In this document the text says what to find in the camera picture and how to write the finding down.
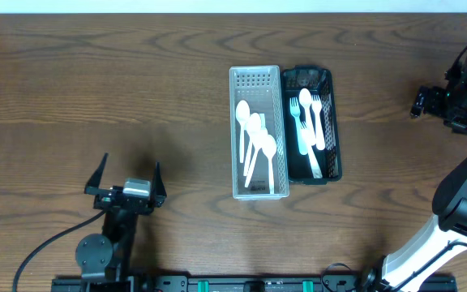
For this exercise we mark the white label in basket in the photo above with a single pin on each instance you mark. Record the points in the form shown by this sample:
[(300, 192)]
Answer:
[(263, 122)]

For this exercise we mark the clear plastic basket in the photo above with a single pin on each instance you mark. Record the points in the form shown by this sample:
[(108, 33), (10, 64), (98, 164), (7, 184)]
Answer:
[(260, 87)]

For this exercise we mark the black plastic basket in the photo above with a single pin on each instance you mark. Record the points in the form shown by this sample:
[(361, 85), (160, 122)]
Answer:
[(319, 82)]

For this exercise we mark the white plastic spoon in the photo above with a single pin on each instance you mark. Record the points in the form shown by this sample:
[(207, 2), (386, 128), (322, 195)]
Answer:
[(258, 142), (242, 114), (305, 101), (269, 150), (252, 128)]

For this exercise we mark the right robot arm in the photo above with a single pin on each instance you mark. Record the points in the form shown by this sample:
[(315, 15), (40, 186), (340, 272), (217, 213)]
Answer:
[(444, 236)]

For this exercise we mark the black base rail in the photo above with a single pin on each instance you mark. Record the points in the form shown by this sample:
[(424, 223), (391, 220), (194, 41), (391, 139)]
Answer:
[(335, 283)]

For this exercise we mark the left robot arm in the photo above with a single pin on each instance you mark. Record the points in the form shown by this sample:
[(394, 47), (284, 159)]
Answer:
[(105, 258)]

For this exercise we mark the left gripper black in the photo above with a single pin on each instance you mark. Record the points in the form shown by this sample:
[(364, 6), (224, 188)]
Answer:
[(125, 201)]

